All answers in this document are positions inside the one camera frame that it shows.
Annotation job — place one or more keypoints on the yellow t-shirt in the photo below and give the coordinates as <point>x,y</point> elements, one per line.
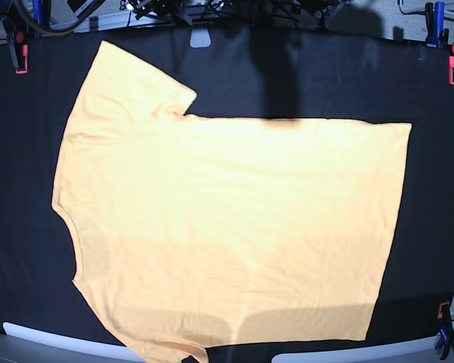
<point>193,232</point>

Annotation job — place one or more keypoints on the grey tab on table edge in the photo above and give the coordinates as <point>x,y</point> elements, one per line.
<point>200,38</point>

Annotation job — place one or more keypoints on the red black clamp far left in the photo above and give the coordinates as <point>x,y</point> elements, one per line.
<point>17,43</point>

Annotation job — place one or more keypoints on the blue clamp far right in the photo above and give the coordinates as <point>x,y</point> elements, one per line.
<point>434,15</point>

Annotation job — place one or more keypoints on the red blue clamp near right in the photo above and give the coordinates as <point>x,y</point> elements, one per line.
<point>445,336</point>

